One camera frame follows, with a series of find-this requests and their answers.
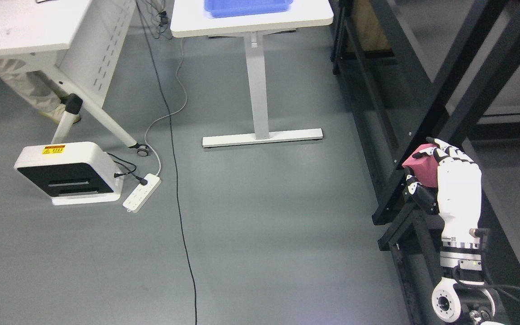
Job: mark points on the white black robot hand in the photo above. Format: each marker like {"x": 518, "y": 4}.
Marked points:
{"x": 457, "y": 196}

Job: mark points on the pink block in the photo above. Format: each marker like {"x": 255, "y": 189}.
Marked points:
{"x": 424, "y": 169}

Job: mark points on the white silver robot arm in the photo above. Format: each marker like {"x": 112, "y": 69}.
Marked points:
{"x": 460, "y": 297}

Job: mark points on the black metal shelf rack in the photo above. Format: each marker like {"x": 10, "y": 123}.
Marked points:
{"x": 449, "y": 69}

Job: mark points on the blue tray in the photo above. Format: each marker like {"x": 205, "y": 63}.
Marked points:
{"x": 234, "y": 8}

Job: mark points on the white power strip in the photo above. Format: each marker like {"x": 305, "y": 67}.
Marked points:
{"x": 141, "y": 193}

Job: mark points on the white standing desk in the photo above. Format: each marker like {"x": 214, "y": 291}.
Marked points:
{"x": 190, "y": 20}

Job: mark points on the white box device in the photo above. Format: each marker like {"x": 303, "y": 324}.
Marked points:
{"x": 71, "y": 173}

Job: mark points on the white folding table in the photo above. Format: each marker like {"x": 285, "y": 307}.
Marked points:
{"x": 75, "y": 43}

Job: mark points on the person in beige trousers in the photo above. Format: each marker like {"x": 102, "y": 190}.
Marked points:
{"x": 35, "y": 87}

